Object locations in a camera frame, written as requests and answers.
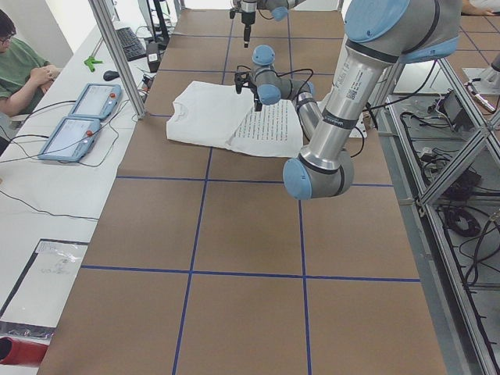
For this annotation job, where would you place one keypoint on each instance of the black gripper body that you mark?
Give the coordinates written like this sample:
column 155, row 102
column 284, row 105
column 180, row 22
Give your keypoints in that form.
column 256, row 94
column 247, row 19

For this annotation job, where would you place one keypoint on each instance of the white long-sleeve printed shirt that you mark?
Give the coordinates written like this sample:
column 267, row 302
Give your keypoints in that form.
column 217, row 116

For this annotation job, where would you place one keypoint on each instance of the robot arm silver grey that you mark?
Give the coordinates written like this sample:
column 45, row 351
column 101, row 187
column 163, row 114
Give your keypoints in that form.
column 379, row 34
column 278, row 9

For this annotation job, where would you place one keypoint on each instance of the black power adapter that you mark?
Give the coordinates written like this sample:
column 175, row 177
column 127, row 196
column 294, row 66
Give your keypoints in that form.
column 153, row 56

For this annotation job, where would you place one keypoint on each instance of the black keyboard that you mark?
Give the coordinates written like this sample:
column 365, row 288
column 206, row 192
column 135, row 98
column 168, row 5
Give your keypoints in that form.
column 132, row 47

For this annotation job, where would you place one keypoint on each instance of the black computer mouse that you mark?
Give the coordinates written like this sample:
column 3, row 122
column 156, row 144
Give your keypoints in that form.
column 110, row 75

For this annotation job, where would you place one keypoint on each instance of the green plastic tool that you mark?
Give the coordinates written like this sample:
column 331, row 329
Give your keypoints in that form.
column 90, row 62

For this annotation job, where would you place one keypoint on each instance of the upper blue teach pendant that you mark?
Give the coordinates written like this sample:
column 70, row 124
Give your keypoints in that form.
column 97, row 101

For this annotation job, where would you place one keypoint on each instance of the blue teach pendant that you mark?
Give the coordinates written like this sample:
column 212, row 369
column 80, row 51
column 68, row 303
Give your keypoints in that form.
column 71, row 140
column 97, row 101

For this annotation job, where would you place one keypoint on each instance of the lower blue teach pendant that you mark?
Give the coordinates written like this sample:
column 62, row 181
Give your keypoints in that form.
column 71, row 140

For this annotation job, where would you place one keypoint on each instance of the person in green shirt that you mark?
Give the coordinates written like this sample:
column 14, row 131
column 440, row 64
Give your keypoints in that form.
column 25, row 76

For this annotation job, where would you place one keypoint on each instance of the paper sheet in sleeve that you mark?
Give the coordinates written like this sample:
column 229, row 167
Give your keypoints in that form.
column 34, row 305

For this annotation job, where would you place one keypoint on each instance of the red cylinder object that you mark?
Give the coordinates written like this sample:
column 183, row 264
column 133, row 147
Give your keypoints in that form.
column 23, row 353

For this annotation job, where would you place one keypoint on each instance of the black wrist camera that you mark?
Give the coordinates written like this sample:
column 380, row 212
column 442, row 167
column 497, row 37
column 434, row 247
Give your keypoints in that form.
column 242, row 79

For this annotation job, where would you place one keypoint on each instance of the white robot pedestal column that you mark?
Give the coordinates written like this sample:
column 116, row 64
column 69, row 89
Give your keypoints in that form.
column 359, row 129

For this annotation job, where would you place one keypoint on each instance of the aluminium frame post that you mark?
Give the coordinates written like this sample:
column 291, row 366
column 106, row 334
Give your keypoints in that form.
column 103, row 19

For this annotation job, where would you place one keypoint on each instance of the aluminium side frame rack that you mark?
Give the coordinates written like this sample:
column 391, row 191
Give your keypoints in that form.
column 445, row 124

